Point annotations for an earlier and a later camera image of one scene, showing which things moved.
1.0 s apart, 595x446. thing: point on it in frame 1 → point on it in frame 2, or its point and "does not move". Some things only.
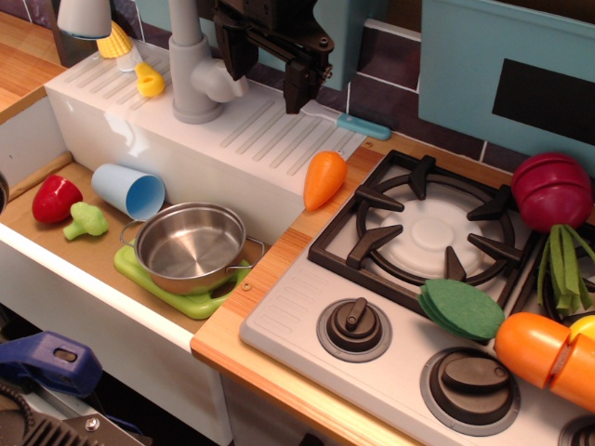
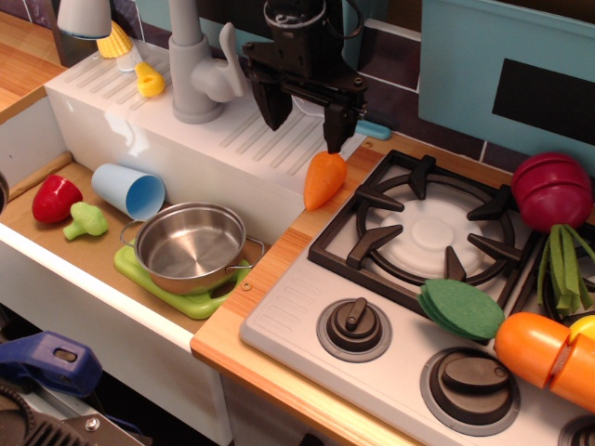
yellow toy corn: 116,45 does not move
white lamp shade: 85,19 does not move
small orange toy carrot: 325,175 does not move
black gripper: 288,28 → 307,55
